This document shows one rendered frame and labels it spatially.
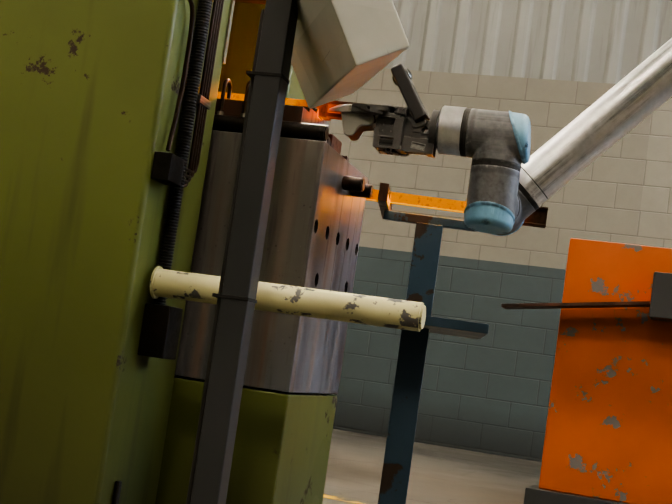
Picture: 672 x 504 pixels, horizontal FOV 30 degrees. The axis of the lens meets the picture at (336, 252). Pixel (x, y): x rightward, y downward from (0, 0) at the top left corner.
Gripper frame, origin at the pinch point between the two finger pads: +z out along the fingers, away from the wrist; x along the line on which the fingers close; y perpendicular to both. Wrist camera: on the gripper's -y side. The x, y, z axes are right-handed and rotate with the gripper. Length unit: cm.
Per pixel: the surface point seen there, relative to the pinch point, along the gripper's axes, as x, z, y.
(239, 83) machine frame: 22.6, 27.9, -8.1
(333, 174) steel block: -7.2, -3.1, 13.7
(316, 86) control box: -49, -9, 7
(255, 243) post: -60, -7, 33
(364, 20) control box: -70, -20, 3
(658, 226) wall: 756, -67, -90
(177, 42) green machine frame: -41.2, 17.0, 0.3
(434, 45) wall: 769, 128, -220
